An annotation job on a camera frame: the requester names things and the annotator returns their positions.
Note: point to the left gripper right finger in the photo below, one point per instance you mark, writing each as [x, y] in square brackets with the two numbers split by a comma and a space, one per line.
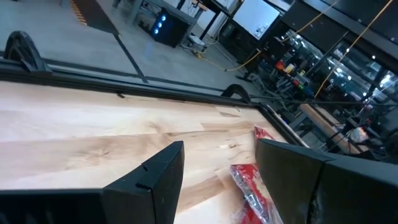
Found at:
[311, 186]

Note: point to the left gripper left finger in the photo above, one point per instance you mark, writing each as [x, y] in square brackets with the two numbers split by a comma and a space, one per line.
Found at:
[140, 199]

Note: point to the red popcorn bag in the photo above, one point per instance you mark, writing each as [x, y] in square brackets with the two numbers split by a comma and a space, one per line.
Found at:
[248, 183]

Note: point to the long wooden plank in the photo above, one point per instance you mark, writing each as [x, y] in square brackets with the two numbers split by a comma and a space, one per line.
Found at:
[326, 127]

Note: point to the cluttered metal shelf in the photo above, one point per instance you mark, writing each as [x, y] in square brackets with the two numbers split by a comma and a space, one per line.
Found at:
[311, 71]

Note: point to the white box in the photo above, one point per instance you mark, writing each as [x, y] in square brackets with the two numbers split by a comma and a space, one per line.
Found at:
[196, 42]

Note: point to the black computer tower blue lights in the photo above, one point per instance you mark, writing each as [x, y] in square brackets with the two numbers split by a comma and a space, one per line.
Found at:
[174, 31]

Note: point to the large white screen monitor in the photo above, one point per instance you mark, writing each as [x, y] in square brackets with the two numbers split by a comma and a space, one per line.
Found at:
[255, 15]

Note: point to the black mat yellow stripes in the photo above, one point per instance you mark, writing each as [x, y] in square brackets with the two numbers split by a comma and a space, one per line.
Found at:
[93, 15]

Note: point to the black desk frame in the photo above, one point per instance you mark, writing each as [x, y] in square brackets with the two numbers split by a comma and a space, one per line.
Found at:
[214, 15]

